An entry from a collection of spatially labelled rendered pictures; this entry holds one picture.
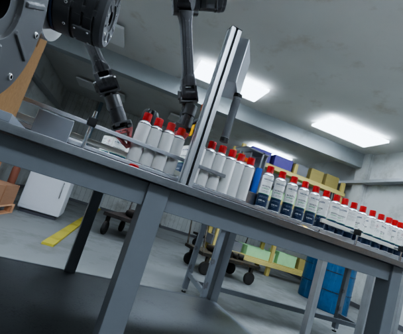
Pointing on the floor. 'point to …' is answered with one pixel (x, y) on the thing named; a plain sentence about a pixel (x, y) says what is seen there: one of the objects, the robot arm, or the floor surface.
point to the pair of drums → (328, 294)
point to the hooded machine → (45, 195)
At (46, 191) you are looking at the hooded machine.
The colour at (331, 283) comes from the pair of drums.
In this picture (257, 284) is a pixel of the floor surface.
